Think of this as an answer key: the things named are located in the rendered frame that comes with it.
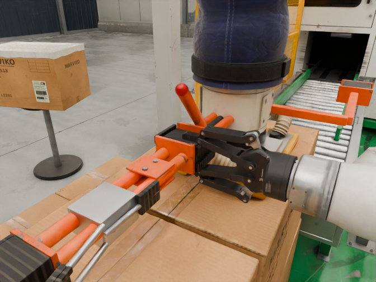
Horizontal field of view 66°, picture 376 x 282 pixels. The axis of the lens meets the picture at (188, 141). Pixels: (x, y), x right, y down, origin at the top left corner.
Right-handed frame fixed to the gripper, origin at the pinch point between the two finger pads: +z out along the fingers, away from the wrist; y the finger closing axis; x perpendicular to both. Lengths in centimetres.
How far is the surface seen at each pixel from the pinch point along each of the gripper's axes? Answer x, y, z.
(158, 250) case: -12.9, 13.0, -2.7
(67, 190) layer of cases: 24, 53, 77
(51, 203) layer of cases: 15, 53, 75
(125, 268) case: -18.5, 13.0, -0.3
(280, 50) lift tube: 24.0, -15.6, -9.9
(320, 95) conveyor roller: 234, 53, 0
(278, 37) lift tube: 22.4, -18.5, -9.7
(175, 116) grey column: 141, 60, 94
